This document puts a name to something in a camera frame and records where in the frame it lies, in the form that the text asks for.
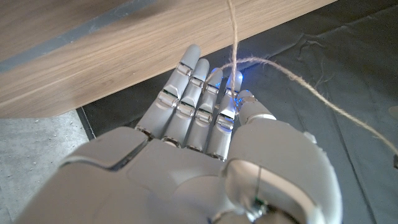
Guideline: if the grey tape table outline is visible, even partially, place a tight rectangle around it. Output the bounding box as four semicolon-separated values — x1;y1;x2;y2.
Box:
0;0;156;74

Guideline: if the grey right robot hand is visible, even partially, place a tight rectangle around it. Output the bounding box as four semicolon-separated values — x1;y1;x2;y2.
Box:
12;44;343;224

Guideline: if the black backdrop curtain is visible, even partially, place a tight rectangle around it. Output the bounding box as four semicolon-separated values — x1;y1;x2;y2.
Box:
76;0;398;224

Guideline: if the brown twine strand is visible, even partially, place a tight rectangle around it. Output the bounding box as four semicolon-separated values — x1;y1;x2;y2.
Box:
203;0;398;156

